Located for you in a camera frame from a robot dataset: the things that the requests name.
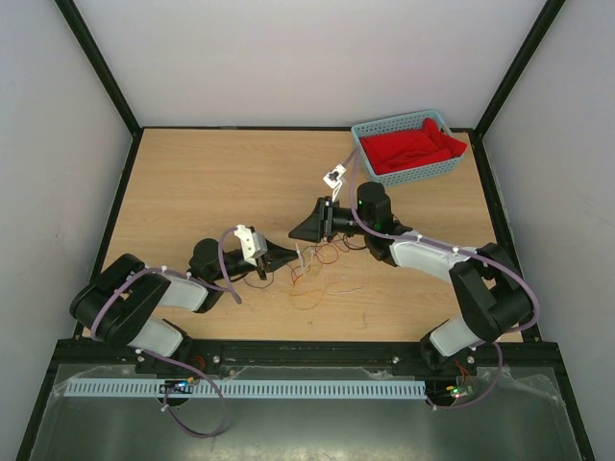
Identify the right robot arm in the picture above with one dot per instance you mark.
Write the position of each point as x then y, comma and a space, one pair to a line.
492, 297

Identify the right green circuit board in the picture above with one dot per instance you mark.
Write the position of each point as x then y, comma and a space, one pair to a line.
460, 390

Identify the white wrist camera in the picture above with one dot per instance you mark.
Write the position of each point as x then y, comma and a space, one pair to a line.
253, 244
334, 179

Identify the green circuit board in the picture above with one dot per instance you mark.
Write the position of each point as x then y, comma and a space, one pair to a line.
176, 386
460, 390

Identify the black aluminium frame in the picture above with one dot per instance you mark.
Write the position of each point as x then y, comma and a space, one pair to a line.
533, 351

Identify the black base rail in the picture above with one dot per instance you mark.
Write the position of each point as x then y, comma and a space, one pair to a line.
217, 357

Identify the light blue plastic basket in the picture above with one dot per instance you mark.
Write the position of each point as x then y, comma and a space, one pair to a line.
410, 121

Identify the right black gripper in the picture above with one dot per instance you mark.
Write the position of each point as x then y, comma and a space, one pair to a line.
312, 228

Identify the left green circuit board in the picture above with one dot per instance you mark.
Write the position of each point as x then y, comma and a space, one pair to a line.
176, 386

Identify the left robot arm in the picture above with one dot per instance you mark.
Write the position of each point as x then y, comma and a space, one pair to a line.
118, 305

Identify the light blue slotted cable duct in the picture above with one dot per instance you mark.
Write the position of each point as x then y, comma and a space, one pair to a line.
252, 389

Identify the red cloth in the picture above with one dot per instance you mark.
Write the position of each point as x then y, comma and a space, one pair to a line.
408, 149

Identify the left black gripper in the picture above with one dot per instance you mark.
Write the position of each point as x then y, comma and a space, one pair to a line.
277, 255

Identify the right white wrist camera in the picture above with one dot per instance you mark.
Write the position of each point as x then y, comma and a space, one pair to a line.
334, 179

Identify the white zip tie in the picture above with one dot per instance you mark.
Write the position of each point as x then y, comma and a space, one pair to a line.
301, 259

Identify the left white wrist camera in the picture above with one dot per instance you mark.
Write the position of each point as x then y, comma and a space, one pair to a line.
253, 244

